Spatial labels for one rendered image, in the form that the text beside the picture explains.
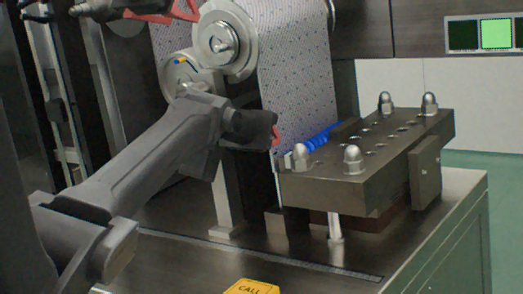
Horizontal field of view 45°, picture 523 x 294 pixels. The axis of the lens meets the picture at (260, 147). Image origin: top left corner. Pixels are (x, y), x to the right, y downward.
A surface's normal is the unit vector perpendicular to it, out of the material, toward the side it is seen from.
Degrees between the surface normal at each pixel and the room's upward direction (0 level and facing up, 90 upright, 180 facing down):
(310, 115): 90
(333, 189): 90
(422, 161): 90
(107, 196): 21
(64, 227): 28
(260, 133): 60
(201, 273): 0
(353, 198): 90
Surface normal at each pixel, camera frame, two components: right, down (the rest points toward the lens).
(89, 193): 0.18, -0.89
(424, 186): 0.80, 0.07
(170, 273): -0.15, -0.94
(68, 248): -0.07, -0.30
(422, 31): -0.58, 0.33
